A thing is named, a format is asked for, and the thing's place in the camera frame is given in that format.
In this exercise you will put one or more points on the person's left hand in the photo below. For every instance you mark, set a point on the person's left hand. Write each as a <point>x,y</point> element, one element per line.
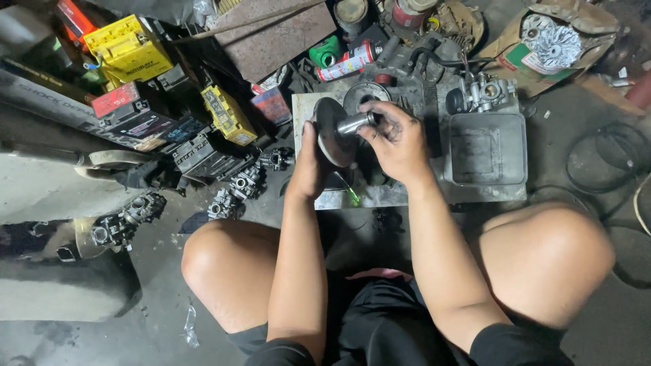
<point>307,175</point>

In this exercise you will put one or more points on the person's right hand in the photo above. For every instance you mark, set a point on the person's right hand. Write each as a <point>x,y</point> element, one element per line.
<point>402,150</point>

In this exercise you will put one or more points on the person's right fingers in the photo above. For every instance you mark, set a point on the person's right fingers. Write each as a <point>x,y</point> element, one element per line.
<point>389,114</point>

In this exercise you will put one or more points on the silver metal sleeve bushing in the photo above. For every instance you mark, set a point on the silver metal sleeve bushing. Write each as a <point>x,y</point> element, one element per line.
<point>352,124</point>

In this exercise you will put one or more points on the round metal pulley disc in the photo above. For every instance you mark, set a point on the round metal pulley disc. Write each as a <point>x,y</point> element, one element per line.
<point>328,132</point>

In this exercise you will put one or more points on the small red cap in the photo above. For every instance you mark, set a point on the small red cap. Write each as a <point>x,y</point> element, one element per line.
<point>383,79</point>

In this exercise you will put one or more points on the round pulley face with hole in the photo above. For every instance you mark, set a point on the round pulley face with hole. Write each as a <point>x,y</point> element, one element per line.
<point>356,94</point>

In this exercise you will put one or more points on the white and red spray can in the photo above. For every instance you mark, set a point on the white and red spray can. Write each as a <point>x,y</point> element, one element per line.
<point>351,62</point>

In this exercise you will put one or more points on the dirty metal work board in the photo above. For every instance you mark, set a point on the dirty metal work board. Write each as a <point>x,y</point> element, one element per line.
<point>305,109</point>

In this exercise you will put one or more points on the green plastic cap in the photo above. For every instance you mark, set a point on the green plastic cap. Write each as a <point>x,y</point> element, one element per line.
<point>325,51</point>

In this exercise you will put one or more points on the red tin can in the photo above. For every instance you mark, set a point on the red tin can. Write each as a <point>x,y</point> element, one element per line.
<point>409,14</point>

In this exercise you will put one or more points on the grey metal tray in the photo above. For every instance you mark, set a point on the grey metal tray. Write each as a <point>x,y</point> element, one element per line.
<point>485,150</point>

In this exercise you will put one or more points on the dirty round tin can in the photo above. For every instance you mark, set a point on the dirty round tin can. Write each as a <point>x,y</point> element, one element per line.
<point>351,15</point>

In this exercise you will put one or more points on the red and blue small box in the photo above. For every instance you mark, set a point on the red and blue small box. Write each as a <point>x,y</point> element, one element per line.
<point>272,105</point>

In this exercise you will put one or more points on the small dark carburetor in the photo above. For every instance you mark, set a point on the small dark carburetor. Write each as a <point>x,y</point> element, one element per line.
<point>276,159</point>

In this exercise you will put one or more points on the torn cardboard box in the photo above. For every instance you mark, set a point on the torn cardboard box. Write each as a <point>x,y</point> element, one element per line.
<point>513,66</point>

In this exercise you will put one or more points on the brown rusty metal plate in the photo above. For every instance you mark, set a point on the brown rusty metal plate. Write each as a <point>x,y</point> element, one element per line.
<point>274,35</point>

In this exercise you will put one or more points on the silver carburetor with round bore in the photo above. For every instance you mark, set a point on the silver carburetor with round bore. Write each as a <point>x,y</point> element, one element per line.
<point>245,183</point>

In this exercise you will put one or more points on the small yellow battery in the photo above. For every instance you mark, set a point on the small yellow battery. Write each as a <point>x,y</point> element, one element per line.
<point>226,114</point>

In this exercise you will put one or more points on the silver finned metal part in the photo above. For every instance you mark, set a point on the silver finned metal part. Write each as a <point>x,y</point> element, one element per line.
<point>552,40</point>

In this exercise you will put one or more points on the black rubber drive belt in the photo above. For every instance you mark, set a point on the black rubber drive belt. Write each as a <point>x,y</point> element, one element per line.
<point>572,162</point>

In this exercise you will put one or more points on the black ribbed battery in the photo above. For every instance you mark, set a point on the black ribbed battery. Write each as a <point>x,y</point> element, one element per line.
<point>203,157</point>

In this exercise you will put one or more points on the person's black shorts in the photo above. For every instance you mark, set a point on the person's black shorts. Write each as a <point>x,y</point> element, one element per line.
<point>386,325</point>

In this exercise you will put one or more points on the person's right leg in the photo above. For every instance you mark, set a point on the person's right leg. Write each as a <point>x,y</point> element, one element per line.
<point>549,259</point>

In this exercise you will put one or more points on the person's leg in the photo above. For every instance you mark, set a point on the person's leg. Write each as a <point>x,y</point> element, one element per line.
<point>229,269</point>
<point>549,259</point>

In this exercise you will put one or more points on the person's left leg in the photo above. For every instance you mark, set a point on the person's left leg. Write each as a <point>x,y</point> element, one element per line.
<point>229,269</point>

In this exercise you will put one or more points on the black battery with glossy label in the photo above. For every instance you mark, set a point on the black battery with glossy label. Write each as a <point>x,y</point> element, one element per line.
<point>142,129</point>

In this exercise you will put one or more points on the large yellow battery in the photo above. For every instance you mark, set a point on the large yellow battery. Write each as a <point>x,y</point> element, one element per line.
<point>129,48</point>

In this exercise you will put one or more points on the black battery with red label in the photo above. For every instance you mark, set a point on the black battery with red label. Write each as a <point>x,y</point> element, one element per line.
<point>119,101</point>

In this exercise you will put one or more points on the large dirty carburetor assembly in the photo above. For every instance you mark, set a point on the large dirty carburetor assembly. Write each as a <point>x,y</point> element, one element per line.
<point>124,221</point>

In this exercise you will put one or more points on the clear plastic wrapper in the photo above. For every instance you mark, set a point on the clear plastic wrapper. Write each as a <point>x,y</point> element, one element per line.
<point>191,328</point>

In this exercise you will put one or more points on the grey exhaust pipe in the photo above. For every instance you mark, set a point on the grey exhaust pipe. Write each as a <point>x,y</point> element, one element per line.
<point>51,153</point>

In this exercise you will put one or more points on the long black printed box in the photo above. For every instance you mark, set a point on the long black printed box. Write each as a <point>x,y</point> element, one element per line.
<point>46,99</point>

